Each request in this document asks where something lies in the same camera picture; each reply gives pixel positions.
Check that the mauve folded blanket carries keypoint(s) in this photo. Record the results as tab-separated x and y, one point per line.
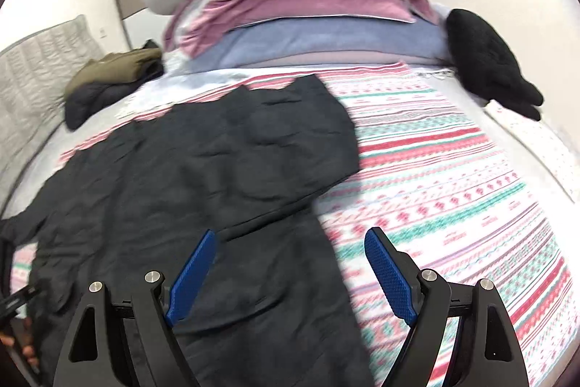
326	58

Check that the olive green jacket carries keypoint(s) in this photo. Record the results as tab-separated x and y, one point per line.
113	67

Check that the blue folded blanket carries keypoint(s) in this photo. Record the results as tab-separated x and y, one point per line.
340	38

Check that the grey quilted headboard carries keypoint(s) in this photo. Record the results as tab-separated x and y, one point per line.
36	74

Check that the pink green patterned blanket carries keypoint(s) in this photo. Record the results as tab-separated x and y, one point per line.
453	196

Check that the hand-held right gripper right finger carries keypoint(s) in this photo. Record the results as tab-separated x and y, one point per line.
389	273

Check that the white floral cloth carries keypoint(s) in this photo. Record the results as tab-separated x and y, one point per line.
534	142

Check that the black knitted garment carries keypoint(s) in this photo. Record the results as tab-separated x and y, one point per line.
485	60

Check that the olive and black clothes pile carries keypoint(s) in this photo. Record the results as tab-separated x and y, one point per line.
90	101

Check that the stack of folded bedding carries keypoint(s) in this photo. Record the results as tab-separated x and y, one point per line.
290	6

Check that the person's left hand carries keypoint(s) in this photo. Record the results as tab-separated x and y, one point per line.
28	351

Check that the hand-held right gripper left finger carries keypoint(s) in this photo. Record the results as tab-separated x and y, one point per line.
192	273

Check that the dark grey large garment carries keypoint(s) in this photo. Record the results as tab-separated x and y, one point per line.
204	155

